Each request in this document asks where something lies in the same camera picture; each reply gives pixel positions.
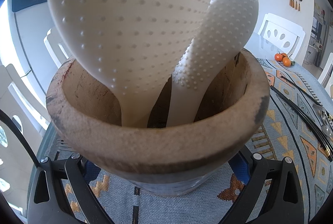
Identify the bamboo utensil holder cup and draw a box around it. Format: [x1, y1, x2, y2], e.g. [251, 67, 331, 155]
[46, 50, 270, 196]

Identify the white chair near right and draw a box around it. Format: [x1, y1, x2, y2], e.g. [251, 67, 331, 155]
[318, 53, 333, 98]

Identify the white dotted rice paddle small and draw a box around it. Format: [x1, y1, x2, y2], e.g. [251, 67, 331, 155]
[166, 0, 259, 127]

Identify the patterned blue woven table mat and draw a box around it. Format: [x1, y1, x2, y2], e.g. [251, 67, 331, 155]
[36, 57, 333, 224]

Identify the black chopstick gold band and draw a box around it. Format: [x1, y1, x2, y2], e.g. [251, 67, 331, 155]
[270, 85, 332, 162]
[281, 76, 323, 107]

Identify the white refrigerator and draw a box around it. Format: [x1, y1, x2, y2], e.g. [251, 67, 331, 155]
[7, 0, 58, 92]

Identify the white chair far left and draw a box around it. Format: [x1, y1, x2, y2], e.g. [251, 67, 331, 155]
[43, 27, 72, 68]

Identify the white chair far right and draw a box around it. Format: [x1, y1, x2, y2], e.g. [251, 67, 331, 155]
[258, 13, 305, 59]

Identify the white dotted rice paddle large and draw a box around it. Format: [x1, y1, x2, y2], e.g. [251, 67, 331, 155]
[47, 0, 211, 128]

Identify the black cable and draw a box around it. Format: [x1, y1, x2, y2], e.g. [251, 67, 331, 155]
[0, 109, 40, 168]

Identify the silver metal spoon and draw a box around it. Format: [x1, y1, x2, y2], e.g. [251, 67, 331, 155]
[313, 104, 332, 138]

